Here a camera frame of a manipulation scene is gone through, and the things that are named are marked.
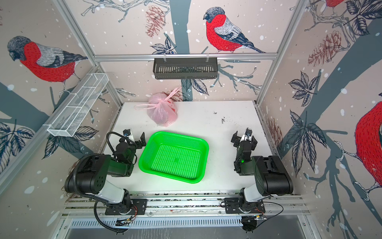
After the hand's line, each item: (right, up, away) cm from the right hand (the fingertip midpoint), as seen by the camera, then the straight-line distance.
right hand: (245, 132), depth 90 cm
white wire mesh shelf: (-94, +9, -18) cm, 96 cm away
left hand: (-67, +1, 0) cm, 67 cm away
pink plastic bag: (-55, +15, +10) cm, 58 cm away
